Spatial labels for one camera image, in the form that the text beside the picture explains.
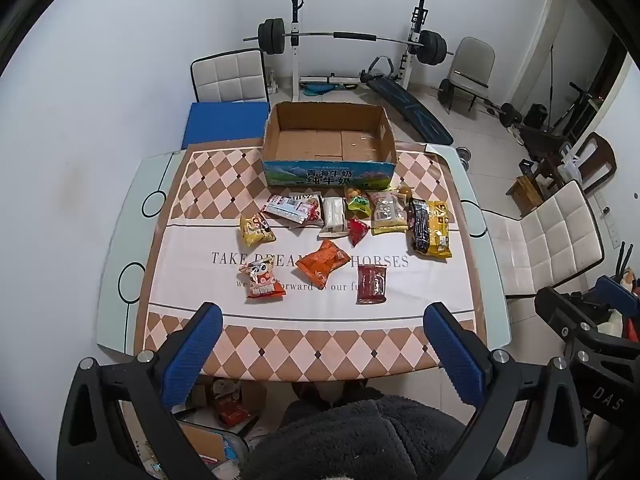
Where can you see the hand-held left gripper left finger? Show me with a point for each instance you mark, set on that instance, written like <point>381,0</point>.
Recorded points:
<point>195,355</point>

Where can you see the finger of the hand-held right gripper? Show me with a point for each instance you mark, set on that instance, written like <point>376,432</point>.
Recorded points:
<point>615,287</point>
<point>557,307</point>

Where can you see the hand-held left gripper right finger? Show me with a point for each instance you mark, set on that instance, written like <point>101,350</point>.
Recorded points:
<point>452,355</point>

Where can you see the red panda snack packet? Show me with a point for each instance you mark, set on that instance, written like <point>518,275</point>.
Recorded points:
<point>260,281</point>

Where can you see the yellow and dark snack packet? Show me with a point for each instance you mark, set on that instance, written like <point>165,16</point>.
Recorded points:
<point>440,230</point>

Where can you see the black snack packet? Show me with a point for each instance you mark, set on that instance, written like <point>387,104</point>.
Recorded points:
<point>419,225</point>

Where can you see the yellow cartoon snack packet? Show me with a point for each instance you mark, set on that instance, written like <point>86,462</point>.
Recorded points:
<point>256,228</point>

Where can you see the yellow clear-window snack packet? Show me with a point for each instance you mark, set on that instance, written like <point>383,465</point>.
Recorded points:
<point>389,211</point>

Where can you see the orange snack packet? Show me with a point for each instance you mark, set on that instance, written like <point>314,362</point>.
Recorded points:
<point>322,260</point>

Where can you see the silver and red snack packet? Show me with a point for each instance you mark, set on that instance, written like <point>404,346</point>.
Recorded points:
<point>281,207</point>

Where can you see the green snack packet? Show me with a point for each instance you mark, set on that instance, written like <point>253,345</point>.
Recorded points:
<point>358,202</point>

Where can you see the white snack packet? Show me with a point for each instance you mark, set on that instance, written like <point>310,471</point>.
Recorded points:
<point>333,212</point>

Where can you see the black router antennas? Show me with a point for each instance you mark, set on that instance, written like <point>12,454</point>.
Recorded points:
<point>623,260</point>

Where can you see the red object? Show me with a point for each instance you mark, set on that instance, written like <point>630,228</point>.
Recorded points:
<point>632,325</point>

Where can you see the red packet under table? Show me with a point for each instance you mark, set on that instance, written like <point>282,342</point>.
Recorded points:
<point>231,408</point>

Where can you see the white padded chair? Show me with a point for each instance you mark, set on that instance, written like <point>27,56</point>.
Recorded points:
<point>227,77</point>
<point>550,240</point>

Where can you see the checkered tablecloth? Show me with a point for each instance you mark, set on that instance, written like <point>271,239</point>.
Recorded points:
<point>200,280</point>

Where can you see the cardboard box of clutter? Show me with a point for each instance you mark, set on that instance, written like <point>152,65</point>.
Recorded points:
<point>200,440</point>

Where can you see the dark red snack packet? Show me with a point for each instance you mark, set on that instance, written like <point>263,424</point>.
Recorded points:
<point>371,285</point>

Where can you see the wooden stool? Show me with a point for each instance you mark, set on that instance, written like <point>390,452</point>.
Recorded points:
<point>525,190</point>

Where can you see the person's dark fleece clothing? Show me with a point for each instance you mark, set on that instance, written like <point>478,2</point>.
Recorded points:
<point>360,435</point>

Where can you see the brown wooden chair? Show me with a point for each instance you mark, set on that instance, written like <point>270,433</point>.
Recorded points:
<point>602,157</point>

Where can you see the white plastic bag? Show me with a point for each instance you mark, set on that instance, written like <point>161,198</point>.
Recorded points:
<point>570,162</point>

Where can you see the small red snack packet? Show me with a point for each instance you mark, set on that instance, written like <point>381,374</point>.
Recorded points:
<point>357,231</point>

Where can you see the black exercise machine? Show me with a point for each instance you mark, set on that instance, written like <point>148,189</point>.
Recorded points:
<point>545,135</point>

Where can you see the small brown snack packet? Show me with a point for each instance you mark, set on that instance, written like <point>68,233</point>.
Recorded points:
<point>405,193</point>

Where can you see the metal bowl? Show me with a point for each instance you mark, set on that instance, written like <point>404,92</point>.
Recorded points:
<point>465,154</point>

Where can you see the pink and red snack packet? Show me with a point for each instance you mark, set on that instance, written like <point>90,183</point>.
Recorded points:
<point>311,208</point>

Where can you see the black dumbbell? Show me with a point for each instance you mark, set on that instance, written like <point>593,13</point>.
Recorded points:
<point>510,114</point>

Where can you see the blue foam mat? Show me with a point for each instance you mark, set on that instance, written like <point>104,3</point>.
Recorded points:
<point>220,122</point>

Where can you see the black weight plate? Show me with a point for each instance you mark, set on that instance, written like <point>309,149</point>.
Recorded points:
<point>446,91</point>

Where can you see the black sit-up bench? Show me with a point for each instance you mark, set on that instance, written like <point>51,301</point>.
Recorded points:
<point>410,107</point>

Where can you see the grey folding chair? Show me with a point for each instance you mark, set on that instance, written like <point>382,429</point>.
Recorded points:
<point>475,57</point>

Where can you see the teal exercise accessory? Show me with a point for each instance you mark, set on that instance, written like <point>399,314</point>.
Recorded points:
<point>315,89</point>

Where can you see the black barbell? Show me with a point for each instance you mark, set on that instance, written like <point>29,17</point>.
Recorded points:
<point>274,36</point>

